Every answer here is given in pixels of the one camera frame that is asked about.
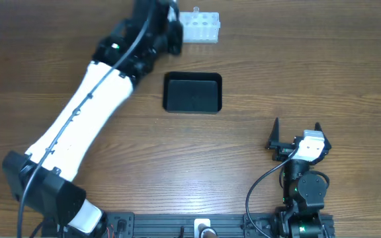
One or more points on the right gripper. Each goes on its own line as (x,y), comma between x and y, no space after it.
(281,150)

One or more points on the clear test tube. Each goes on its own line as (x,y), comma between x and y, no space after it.
(196,12)

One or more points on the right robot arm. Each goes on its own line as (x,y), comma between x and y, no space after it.
(306,191)

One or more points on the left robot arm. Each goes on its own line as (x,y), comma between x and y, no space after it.
(88,112)

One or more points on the black tray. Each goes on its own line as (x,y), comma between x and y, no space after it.
(192,94)

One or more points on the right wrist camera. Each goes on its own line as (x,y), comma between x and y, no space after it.
(310,147)

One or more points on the mounting rail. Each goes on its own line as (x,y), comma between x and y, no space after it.
(164,225)

